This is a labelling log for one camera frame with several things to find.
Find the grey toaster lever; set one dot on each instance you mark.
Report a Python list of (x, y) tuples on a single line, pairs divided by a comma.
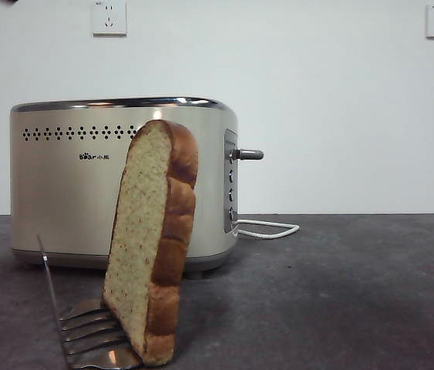
[(249, 154)]

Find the bread slice with brown crust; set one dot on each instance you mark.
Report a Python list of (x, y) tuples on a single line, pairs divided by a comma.
[(139, 231)]

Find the cream stainless steel toaster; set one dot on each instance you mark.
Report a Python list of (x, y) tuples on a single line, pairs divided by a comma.
[(70, 192)]

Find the shiny metal toast rack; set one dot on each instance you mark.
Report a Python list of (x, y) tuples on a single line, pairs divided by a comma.
[(85, 331)]

